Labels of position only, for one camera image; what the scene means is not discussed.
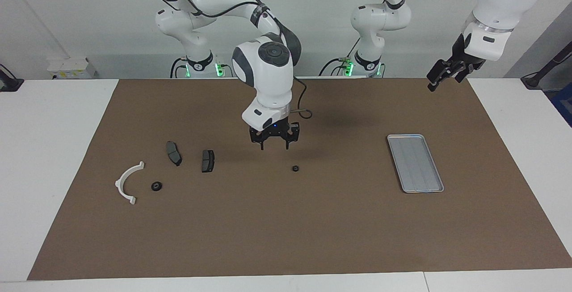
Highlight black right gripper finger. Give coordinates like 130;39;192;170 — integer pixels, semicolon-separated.
283;123;300;151
248;127;267;151

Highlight silver metal tray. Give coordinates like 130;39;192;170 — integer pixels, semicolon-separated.
387;134;445;193

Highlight black slanted stand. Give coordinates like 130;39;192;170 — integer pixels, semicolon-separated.
521;42;572;89

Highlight long dark brake pad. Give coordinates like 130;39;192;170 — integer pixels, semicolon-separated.
166;141;182;167

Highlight brown table mat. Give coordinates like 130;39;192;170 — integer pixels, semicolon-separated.
27;77;572;280

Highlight blue box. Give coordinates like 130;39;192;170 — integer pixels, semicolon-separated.
551;82;572;127

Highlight black stand with flat foot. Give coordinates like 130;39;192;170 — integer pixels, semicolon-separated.
0;64;24;92

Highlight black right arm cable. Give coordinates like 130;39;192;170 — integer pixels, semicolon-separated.
153;0;313;121

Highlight black left base cables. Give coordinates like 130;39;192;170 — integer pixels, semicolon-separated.
319;37;362;77

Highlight black base cables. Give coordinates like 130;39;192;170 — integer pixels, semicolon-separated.
170;57;234;78
319;37;362;77

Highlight black right base cables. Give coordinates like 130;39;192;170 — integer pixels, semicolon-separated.
170;57;234;78

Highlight white semicircular bracket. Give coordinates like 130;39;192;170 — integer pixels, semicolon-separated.
115;161;145;205

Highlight white wall box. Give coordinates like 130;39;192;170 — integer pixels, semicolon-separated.
47;57;97;80

